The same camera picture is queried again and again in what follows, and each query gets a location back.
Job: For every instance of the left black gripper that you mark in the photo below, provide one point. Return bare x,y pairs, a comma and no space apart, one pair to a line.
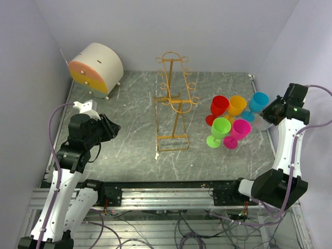
110,128

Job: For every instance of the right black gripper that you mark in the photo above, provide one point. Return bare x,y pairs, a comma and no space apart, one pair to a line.
266,112

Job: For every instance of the blue plastic wine glass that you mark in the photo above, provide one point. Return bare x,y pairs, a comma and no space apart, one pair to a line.
256,104

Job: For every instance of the clear wine glass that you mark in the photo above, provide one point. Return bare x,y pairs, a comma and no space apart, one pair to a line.
260,124

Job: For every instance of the pink plastic wine glass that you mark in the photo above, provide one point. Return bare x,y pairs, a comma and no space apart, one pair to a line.
239,130

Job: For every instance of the orange plastic wine glass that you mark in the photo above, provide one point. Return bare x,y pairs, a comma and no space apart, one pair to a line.
236,106

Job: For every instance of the red plastic wine glass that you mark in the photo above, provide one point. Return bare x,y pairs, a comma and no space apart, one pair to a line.
218,106

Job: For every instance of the green plastic wine glass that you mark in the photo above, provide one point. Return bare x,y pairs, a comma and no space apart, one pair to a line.
219,129

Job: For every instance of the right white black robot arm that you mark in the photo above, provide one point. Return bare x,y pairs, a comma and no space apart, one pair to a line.
282,185

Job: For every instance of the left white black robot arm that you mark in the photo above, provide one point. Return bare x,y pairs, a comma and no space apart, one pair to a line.
60,217

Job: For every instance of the white semicircular drawer cabinet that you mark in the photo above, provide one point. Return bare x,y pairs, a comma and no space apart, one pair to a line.
97,69

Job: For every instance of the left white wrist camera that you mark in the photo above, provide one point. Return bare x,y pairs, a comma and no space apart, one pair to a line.
89,108

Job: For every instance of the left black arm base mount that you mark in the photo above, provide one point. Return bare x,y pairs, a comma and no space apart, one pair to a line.
111,196

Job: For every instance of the gold wire wine glass rack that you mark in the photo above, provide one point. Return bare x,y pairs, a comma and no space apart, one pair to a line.
180,105

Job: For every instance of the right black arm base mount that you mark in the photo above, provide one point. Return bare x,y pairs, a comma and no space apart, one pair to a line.
225,193

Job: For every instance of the aluminium rail frame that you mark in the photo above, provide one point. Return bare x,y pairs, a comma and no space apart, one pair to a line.
167,199

